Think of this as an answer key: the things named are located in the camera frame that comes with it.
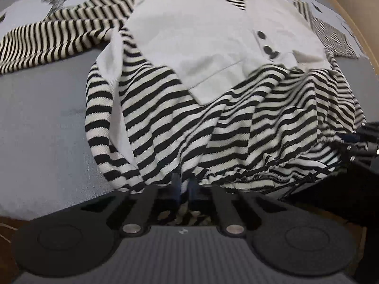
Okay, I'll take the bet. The wooden bed frame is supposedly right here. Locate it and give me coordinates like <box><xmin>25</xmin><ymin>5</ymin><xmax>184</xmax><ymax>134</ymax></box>
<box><xmin>329</xmin><ymin>0</ymin><xmax>378</xmax><ymax>72</ymax></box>

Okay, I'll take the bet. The grey printed bed sheet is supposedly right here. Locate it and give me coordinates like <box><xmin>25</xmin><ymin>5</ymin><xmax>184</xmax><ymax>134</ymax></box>
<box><xmin>0</xmin><ymin>0</ymin><xmax>379</xmax><ymax>222</ymax></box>

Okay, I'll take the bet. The black white striped garment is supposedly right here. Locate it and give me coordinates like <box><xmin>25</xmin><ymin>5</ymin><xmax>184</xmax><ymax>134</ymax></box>
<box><xmin>1</xmin><ymin>0</ymin><xmax>365</xmax><ymax>192</ymax></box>

